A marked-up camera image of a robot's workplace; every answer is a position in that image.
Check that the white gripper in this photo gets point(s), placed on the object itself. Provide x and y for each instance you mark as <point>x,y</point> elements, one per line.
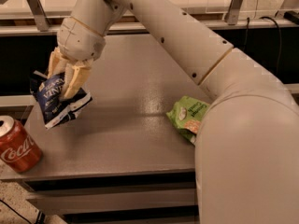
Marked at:
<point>80,41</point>

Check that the blue chip bag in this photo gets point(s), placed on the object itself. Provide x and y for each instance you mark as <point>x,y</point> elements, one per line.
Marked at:
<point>56,111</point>

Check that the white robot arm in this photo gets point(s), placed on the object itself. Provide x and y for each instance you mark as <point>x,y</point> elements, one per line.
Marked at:
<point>247,148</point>

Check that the red coke can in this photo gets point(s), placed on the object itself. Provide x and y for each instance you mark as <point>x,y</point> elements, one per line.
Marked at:
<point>18,149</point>

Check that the green rice chips bag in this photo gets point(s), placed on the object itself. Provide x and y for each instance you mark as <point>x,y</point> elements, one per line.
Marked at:
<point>186,116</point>

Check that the grey drawer cabinet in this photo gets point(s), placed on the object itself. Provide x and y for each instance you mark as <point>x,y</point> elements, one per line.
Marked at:
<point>129,199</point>

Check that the left metal rail bracket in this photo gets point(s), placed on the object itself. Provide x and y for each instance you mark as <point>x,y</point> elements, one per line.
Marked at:
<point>42,23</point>

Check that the metal rail bracket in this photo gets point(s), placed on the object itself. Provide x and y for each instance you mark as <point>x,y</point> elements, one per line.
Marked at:
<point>232,15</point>
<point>42,23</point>

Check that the right metal rail bracket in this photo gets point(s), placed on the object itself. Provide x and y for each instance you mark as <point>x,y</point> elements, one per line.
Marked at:
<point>232,15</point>

